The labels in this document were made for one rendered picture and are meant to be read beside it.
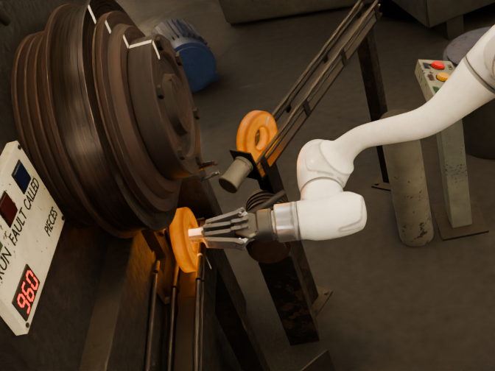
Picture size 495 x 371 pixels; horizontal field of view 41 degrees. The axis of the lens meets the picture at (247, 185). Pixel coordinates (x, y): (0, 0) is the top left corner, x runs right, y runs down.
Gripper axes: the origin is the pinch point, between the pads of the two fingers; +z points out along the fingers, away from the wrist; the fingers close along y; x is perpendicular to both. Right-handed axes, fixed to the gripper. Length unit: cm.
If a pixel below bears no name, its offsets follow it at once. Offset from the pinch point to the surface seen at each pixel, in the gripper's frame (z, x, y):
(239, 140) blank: -11.9, 0.7, 35.1
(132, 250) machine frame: 8.4, 11.0, -14.2
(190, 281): 1.5, -8.7, -6.2
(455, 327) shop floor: -66, -69, 18
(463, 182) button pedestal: -79, -47, 60
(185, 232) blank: -0.3, 4.3, -3.2
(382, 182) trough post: -56, -69, 93
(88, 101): 2, 52, -22
